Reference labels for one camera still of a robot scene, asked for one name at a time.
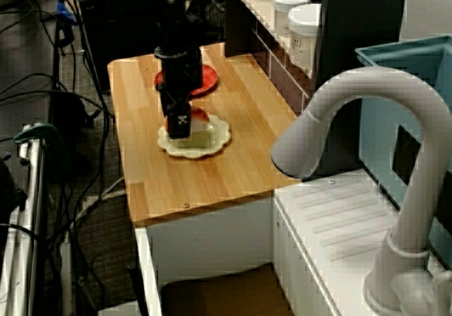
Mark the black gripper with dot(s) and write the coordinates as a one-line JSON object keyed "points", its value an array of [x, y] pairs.
{"points": [[180, 79]]}

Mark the salmon nigiri sushi toy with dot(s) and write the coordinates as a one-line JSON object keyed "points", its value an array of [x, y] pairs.
{"points": [[201, 116]]}

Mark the cream scalloped plate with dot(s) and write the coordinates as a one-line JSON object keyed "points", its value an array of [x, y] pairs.
{"points": [[219, 143]]}

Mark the red round plate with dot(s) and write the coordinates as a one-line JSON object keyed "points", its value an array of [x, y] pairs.
{"points": [[210, 77]]}

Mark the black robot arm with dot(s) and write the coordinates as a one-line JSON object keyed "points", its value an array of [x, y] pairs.
{"points": [[173, 19]]}

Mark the black computer box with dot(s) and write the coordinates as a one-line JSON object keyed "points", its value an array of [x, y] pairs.
{"points": [[113, 36]]}

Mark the dark tile backsplash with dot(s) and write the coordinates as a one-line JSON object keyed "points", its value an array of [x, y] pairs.
{"points": [[282, 72]]}

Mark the dark shelf side panel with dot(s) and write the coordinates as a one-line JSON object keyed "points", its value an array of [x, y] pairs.
{"points": [[353, 29], [236, 19]]}

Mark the green bar clamp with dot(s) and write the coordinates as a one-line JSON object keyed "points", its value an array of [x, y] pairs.
{"points": [[53, 135]]}

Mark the cream shelf ledge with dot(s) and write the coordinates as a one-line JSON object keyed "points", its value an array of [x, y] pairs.
{"points": [[268, 15]]}

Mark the white labelled plastic jar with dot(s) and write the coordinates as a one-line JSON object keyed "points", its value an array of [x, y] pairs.
{"points": [[303, 29], [289, 1]]}

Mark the blue plastic clip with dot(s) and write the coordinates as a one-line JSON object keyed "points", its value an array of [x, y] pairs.
{"points": [[67, 12]]}

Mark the white toy sink unit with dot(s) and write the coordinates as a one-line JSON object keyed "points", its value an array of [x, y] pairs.
{"points": [[335, 206]]}

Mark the teal plastic bin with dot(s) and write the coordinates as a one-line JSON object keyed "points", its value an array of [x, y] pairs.
{"points": [[374, 132]]}

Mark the grey toy faucet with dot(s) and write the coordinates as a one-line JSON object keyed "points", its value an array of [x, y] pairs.
{"points": [[370, 79]]}

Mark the aluminium frame rail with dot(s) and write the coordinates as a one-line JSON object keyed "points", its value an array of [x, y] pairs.
{"points": [[31, 206]]}

